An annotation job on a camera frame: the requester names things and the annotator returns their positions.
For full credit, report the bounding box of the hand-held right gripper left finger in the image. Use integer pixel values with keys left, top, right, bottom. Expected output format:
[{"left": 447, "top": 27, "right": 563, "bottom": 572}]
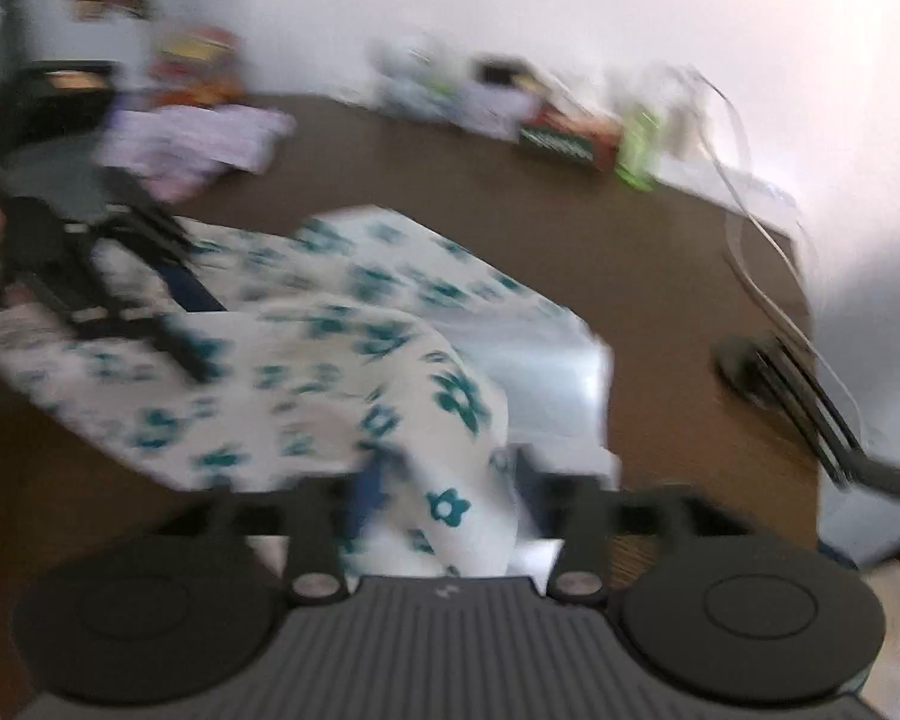
[{"left": 154, "top": 465, "right": 391, "bottom": 605}]

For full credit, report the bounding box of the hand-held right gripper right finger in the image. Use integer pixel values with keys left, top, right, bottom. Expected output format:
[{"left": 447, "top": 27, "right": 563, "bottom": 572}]
[{"left": 514, "top": 451, "right": 751, "bottom": 605}]

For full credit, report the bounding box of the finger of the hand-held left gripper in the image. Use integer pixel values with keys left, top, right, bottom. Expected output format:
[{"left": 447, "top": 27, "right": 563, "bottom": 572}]
[
  {"left": 92, "top": 166, "right": 227, "bottom": 316},
  {"left": 13, "top": 268, "right": 224, "bottom": 385}
]

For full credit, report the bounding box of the white green-flowered garment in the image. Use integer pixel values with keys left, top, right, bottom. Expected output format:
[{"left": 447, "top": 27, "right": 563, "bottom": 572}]
[{"left": 0, "top": 204, "right": 623, "bottom": 578}]

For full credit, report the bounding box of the purple floral garment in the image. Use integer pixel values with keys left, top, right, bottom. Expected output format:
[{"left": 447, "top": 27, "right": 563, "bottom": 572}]
[{"left": 94, "top": 103, "right": 298, "bottom": 200}]

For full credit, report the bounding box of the bag of colourful snack packets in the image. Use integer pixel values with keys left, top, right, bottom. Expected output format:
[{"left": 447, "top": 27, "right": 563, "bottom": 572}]
[{"left": 145, "top": 25, "right": 245, "bottom": 110}]

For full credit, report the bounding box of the white round robot toy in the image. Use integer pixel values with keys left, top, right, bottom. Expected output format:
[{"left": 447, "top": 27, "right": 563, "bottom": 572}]
[{"left": 367, "top": 34, "right": 440, "bottom": 114}]

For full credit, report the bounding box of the printed tin box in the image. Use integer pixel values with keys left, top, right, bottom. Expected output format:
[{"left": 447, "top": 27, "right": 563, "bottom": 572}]
[{"left": 450, "top": 79, "right": 538, "bottom": 143}]

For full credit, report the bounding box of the white power strip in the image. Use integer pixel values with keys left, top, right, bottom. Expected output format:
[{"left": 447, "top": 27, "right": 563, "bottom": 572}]
[{"left": 675, "top": 163, "right": 797, "bottom": 220}]

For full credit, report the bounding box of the dark green box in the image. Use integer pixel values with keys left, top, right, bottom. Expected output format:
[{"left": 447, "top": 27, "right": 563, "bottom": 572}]
[{"left": 517, "top": 123, "right": 620, "bottom": 170}]

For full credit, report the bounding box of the green spray bottle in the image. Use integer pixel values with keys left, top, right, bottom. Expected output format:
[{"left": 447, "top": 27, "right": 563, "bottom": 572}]
[{"left": 613, "top": 108, "right": 665, "bottom": 193}]

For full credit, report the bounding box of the small black box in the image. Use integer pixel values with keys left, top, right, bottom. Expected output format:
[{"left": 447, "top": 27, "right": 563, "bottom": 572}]
[{"left": 475, "top": 55, "right": 530, "bottom": 90}]

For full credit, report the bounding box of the red box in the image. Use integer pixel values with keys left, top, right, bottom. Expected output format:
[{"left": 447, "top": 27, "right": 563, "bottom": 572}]
[{"left": 532, "top": 94, "right": 624, "bottom": 138}]

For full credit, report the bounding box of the white cable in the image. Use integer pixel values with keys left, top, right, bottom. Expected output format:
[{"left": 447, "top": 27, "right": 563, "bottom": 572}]
[{"left": 675, "top": 64, "right": 872, "bottom": 452}]

